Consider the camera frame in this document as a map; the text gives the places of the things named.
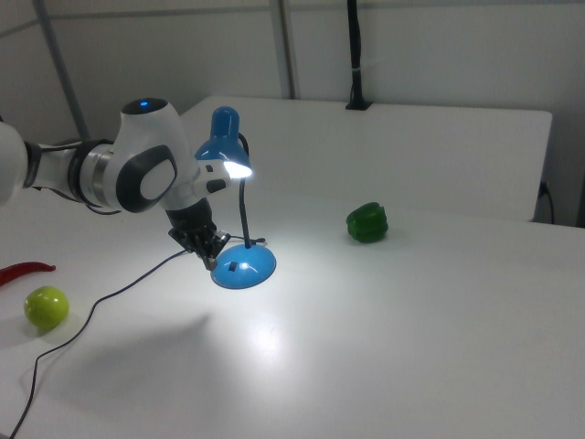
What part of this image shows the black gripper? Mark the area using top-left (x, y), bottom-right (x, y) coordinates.
top-left (165, 200), bottom-right (232, 273)

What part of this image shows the blue desk lamp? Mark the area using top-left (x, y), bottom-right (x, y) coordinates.
top-left (194, 106), bottom-right (278, 290)

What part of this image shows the green bell pepper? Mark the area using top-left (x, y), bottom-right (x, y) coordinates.
top-left (345, 201), bottom-right (390, 243)

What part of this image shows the green apple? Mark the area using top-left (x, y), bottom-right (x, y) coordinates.
top-left (23, 285), bottom-right (71, 329)

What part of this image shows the red chili pepper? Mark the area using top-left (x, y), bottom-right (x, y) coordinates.
top-left (0, 261), bottom-right (57, 290)

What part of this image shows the black clamped pole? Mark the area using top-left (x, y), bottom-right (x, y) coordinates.
top-left (345, 0), bottom-right (374, 112)

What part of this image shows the black lamp power cable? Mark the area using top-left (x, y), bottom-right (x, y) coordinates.
top-left (7, 234), bottom-right (267, 439)

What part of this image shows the grey partition post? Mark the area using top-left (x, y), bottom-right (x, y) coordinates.
top-left (32, 0), bottom-right (91, 139)
top-left (267, 0), bottom-right (303, 100)

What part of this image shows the black wall plug with cable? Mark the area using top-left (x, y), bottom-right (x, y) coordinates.
top-left (539, 180), bottom-right (557, 226)

